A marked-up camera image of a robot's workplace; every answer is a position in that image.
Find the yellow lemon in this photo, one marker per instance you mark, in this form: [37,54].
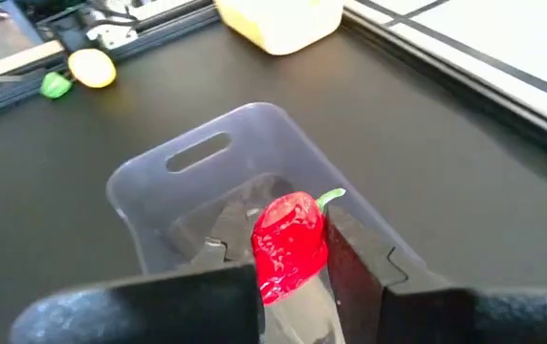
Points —
[92,68]

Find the black aluminium table frame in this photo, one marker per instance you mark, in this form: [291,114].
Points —
[493,104]

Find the yellow plastic basket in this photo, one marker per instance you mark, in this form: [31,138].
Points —
[283,24]

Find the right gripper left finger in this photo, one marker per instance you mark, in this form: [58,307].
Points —
[135,306]

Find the green pepper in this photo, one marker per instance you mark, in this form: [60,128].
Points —
[56,85]

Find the grey translucent plastic basket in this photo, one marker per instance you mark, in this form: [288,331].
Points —
[254,153]

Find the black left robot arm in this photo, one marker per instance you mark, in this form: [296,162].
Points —
[68,28]

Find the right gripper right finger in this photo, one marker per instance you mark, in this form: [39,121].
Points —
[398,296]

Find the red pepper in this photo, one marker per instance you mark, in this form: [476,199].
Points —
[288,243]

